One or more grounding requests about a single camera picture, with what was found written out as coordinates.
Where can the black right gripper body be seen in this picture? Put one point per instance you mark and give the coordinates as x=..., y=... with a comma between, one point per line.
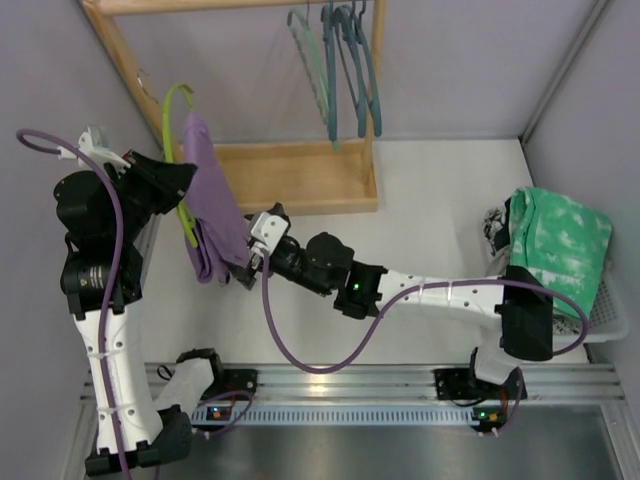
x=257, y=267

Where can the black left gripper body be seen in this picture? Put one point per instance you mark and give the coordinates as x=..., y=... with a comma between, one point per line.
x=145, y=176

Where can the lime green hanger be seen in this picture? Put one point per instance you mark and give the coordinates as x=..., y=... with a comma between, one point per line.
x=186, y=218

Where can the purple trousers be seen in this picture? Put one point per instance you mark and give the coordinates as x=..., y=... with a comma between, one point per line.
x=220, y=230

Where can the mint green hanger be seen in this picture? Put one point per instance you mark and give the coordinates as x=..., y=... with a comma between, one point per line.
x=314, y=65

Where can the green white patterned trousers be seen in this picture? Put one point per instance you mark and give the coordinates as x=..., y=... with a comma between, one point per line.
x=560, y=241

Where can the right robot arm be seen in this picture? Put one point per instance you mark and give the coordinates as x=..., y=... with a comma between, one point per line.
x=514, y=311

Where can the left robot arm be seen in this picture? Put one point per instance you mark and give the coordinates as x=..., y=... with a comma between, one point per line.
x=103, y=288

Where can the wooden clothes rack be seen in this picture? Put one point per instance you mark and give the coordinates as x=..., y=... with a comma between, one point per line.
x=309, y=178

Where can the black white patterned garment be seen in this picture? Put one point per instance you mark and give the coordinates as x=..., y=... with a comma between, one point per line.
x=495, y=228

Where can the white laundry basket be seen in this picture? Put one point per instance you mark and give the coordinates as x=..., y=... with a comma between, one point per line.
x=607, y=321

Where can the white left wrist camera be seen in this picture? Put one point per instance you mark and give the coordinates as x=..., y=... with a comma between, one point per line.
x=94, y=143

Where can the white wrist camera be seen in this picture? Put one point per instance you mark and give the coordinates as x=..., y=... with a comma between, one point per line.
x=94, y=143
x=266, y=231

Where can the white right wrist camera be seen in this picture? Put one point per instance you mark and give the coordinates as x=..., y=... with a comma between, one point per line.
x=266, y=231

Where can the grey slotted cable duct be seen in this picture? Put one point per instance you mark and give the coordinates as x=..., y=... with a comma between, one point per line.
x=217, y=416

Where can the aluminium mounting rail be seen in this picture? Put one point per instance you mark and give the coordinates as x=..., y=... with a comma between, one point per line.
x=547, y=383

